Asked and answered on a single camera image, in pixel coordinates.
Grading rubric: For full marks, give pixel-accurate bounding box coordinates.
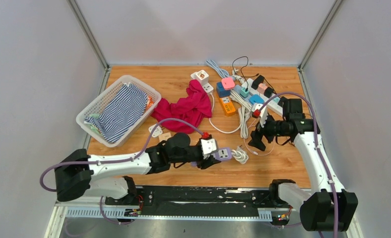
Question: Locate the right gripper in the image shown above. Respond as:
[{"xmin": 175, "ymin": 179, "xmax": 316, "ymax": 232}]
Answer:
[{"xmin": 248, "ymin": 113, "xmax": 289, "ymax": 151}]

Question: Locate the purple USB power strip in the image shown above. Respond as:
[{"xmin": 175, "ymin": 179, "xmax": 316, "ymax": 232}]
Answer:
[{"xmin": 190, "ymin": 147, "xmax": 232, "ymax": 167}]

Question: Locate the orange power strip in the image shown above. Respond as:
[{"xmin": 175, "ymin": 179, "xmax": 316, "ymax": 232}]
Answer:
[{"xmin": 218, "ymin": 96, "xmax": 237, "ymax": 117}]

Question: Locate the white USB charger plug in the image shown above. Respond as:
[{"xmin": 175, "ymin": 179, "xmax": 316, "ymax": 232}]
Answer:
[{"xmin": 148, "ymin": 124, "xmax": 163, "ymax": 138}]

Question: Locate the blue cube adapter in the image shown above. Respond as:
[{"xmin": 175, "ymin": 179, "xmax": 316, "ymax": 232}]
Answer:
[{"xmin": 216, "ymin": 82, "xmax": 229, "ymax": 98}]

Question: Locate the pink square plug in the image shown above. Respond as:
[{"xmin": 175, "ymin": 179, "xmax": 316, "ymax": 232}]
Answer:
[{"xmin": 221, "ymin": 77, "xmax": 235, "ymax": 90}]

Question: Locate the beige dragon cube adapter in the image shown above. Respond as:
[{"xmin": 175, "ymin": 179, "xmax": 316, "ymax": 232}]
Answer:
[{"xmin": 158, "ymin": 132, "xmax": 172, "ymax": 142}]

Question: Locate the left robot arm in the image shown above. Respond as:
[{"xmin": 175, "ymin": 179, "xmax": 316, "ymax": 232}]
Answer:
[{"xmin": 39, "ymin": 132, "xmax": 220, "ymax": 205}]

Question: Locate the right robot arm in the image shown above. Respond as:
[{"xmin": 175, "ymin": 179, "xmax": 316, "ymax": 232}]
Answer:
[{"xmin": 249, "ymin": 97, "xmax": 358, "ymax": 234}]

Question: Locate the cyan square plug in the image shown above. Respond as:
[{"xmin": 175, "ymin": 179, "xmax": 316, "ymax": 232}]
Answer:
[{"xmin": 249, "ymin": 95, "xmax": 264, "ymax": 105}]

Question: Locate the white cube socket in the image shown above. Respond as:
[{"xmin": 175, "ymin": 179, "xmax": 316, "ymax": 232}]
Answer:
[{"xmin": 190, "ymin": 70, "xmax": 209, "ymax": 85}]

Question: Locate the white long power strip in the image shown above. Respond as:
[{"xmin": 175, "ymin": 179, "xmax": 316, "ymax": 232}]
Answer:
[{"xmin": 235, "ymin": 77, "xmax": 298, "ymax": 119}]

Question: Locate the magenta cloth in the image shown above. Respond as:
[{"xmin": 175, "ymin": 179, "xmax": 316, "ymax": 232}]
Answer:
[{"xmin": 151, "ymin": 79, "xmax": 212, "ymax": 127}]

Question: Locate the white travel adapter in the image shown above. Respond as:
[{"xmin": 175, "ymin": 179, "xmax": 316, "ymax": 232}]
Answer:
[{"xmin": 202, "ymin": 83, "xmax": 214, "ymax": 94}]

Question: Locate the blue striped cloth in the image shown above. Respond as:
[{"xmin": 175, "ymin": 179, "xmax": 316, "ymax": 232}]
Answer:
[{"xmin": 84, "ymin": 83, "xmax": 148, "ymax": 143}]

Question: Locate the white plastic basket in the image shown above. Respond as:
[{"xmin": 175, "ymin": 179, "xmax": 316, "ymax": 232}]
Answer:
[{"xmin": 76, "ymin": 75, "xmax": 162, "ymax": 148}]

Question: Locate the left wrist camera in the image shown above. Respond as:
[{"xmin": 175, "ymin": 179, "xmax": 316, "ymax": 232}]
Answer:
[{"xmin": 200, "ymin": 138, "xmax": 218, "ymax": 156}]

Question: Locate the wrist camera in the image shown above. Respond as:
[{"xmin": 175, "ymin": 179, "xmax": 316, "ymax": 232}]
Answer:
[
  {"xmin": 252, "ymin": 103, "xmax": 268, "ymax": 127},
  {"xmin": 200, "ymin": 138, "xmax": 218, "ymax": 156}
]

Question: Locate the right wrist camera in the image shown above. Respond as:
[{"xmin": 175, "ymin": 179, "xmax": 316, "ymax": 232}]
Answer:
[{"xmin": 252, "ymin": 103, "xmax": 268, "ymax": 127}]

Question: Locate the coiled white cable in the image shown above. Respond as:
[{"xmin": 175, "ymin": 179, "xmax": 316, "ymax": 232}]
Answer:
[{"xmin": 231, "ymin": 146, "xmax": 250, "ymax": 165}]

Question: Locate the orange strip white cable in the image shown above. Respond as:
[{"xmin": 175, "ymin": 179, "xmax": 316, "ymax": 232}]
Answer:
[{"xmin": 208, "ymin": 90, "xmax": 254, "ymax": 140}]

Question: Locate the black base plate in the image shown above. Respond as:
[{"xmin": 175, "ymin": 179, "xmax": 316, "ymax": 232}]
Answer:
[{"xmin": 103, "ymin": 185, "xmax": 289, "ymax": 217}]

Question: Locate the light blue cable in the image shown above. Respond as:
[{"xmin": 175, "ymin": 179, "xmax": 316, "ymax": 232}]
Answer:
[{"xmin": 205, "ymin": 59, "xmax": 231, "ymax": 79}]

